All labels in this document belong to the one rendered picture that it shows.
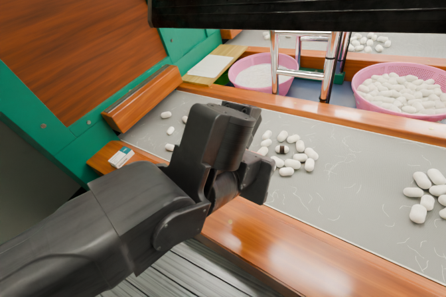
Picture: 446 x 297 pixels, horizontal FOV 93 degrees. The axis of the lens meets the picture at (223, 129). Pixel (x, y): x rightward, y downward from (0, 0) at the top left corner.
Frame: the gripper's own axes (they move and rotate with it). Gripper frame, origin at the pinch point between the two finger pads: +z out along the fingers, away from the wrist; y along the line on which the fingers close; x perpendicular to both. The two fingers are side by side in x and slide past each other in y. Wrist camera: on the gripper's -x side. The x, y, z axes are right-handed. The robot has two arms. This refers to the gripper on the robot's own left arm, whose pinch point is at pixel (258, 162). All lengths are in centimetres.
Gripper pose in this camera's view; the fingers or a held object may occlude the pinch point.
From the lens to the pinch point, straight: 41.4
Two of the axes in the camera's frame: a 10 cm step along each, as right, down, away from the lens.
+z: 5.1, -0.4, 8.6
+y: -8.4, -2.5, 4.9
